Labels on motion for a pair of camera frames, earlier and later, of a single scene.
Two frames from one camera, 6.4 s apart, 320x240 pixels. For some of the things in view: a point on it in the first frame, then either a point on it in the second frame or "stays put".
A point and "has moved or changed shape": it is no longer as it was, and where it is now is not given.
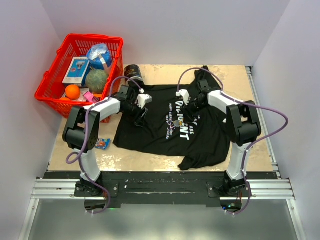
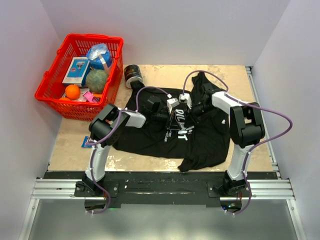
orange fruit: [72, 92] stays put
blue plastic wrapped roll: [98, 55] stays put
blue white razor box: [76, 73] stays put
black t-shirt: [172, 129] has moved or changed shape
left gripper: [138, 121] -> [171, 118]
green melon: [96, 80] stays put
